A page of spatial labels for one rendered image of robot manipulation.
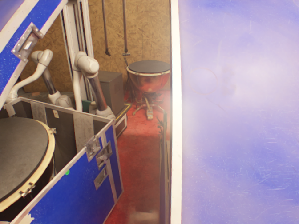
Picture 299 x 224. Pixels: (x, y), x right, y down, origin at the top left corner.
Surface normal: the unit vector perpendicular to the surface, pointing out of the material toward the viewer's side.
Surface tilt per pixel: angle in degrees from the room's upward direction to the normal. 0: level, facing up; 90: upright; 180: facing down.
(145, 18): 90
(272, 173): 42
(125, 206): 0
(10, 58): 90
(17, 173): 0
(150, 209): 0
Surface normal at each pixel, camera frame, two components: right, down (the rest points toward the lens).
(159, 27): 0.01, 0.51
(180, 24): -0.04, -0.30
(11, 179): 0.00, -0.86
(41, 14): 0.93, 0.18
